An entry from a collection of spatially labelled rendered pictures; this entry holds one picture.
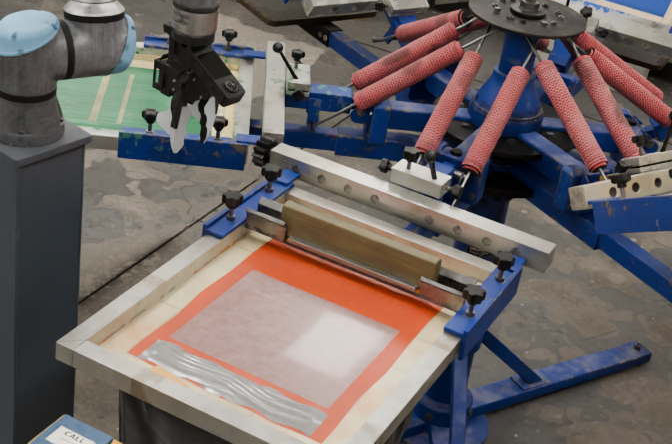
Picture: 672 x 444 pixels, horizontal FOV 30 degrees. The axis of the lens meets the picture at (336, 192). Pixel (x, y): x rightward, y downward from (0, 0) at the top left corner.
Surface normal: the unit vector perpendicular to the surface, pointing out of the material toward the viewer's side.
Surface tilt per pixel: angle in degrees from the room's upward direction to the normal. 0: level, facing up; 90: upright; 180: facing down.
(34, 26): 8
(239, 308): 0
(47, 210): 90
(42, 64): 90
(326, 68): 0
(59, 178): 90
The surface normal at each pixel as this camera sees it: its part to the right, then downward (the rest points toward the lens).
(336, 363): 0.14, -0.87
